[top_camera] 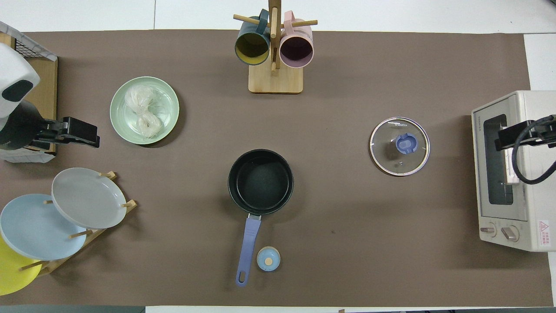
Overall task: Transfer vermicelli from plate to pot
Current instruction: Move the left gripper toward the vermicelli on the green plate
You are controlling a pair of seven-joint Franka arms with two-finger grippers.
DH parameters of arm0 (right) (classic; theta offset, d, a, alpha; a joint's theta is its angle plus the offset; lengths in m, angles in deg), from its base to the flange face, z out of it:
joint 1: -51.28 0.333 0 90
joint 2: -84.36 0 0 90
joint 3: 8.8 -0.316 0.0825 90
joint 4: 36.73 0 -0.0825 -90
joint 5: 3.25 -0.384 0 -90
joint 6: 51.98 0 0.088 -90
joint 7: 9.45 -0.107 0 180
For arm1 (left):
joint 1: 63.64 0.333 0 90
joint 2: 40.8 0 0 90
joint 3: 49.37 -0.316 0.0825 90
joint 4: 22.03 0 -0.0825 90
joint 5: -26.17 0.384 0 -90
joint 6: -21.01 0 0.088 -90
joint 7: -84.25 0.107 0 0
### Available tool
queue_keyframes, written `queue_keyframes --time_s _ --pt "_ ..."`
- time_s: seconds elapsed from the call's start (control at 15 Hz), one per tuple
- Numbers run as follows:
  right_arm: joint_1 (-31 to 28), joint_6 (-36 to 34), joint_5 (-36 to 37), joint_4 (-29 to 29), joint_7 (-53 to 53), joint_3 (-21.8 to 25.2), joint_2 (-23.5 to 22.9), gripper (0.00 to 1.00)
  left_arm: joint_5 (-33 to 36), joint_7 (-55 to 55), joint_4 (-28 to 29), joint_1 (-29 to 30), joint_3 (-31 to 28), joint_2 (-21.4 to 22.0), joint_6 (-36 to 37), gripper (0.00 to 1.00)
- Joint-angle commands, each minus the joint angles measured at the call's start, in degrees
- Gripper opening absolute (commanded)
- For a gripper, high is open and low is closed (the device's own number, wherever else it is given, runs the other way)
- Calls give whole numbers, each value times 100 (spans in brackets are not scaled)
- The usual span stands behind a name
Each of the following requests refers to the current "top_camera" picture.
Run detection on wooden mug tree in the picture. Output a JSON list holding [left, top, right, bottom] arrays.
[[233, 0, 318, 94]]

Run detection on pink mug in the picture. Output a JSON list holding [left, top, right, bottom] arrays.
[[279, 11, 314, 69]]

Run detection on yellow plate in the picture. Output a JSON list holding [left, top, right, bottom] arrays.
[[0, 235, 43, 296]]

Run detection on glass lid with blue knob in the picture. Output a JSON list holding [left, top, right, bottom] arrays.
[[369, 117, 430, 176]]

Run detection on white vermicelli bundle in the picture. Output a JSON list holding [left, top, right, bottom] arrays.
[[125, 85, 164, 139]]

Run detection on dark pot with blue handle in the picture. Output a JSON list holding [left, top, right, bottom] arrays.
[[228, 149, 295, 287]]

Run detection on green round plate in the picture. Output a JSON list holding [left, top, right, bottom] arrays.
[[109, 77, 180, 145]]

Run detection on beige toaster oven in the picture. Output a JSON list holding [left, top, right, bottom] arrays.
[[472, 90, 556, 252]]

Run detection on white crumpled bag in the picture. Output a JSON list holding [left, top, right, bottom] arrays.
[[0, 147, 56, 163]]

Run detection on wire and wood dish rack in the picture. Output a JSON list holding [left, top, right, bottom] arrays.
[[0, 34, 58, 156]]

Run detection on black wire basket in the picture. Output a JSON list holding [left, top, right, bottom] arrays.
[[0, 22, 58, 62]]

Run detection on teal mug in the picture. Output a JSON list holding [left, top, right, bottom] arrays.
[[235, 10, 271, 66]]

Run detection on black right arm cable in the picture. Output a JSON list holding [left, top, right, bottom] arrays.
[[512, 115, 556, 186]]

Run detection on wooden plate rack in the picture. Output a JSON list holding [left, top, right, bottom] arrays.
[[20, 171, 138, 276]]

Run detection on grey plate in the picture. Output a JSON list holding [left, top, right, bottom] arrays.
[[51, 167, 127, 230]]

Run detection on brown table mat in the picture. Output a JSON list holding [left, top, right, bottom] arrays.
[[0, 30, 554, 307]]

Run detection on light blue plate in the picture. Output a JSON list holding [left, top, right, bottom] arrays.
[[0, 193, 87, 261]]

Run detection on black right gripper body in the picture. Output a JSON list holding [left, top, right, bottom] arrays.
[[495, 122, 543, 151]]

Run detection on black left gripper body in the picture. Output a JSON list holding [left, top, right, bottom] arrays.
[[43, 117, 100, 148]]

